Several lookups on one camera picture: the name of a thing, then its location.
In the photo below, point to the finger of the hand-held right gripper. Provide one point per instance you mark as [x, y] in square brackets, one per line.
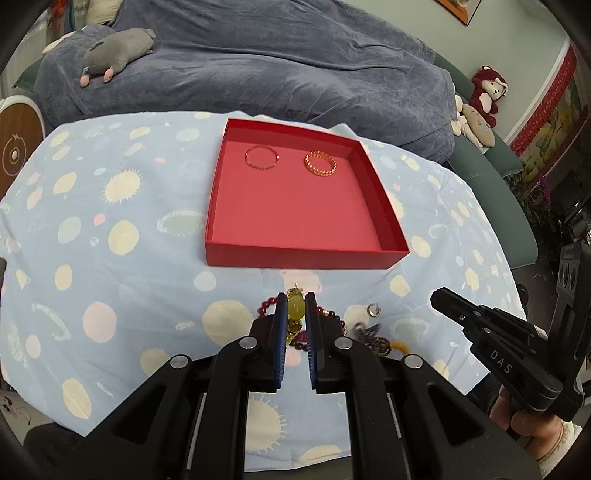
[501, 355]

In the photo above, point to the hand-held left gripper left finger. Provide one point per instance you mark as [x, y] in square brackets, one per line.
[278, 350]

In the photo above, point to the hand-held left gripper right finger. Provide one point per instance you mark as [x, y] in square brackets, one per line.
[313, 350]

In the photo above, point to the red cardboard box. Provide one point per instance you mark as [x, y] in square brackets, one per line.
[300, 207]

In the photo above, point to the person's right hand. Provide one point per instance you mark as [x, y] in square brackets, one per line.
[521, 424]

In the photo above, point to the potted plant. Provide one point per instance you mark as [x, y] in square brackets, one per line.
[531, 198]

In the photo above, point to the green sofa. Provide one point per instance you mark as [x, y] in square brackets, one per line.
[489, 194]

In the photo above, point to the light blue planet-print tablecloth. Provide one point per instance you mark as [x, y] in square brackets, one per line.
[115, 277]

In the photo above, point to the thin gold bangle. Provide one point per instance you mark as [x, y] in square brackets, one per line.
[245, 158]

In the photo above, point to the beige plush toy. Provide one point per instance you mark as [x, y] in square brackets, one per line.
[475, 121]

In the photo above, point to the red monkey plush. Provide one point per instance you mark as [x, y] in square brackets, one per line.
[485, 99]

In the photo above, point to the blue-grey blanket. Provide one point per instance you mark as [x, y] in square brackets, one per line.
[277, 60]

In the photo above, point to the round wooden stool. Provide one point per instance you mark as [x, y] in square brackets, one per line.
[18, 147]

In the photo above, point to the grey plush mouse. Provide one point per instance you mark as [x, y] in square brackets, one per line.
[115, 48]

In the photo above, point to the white cushion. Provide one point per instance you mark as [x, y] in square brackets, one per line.
[57, 44]

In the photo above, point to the red-bordered wall picture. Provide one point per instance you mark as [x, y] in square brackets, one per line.
[558, 124]

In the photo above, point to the orange framed wall picture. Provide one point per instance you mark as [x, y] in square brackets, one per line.
[455, 9]

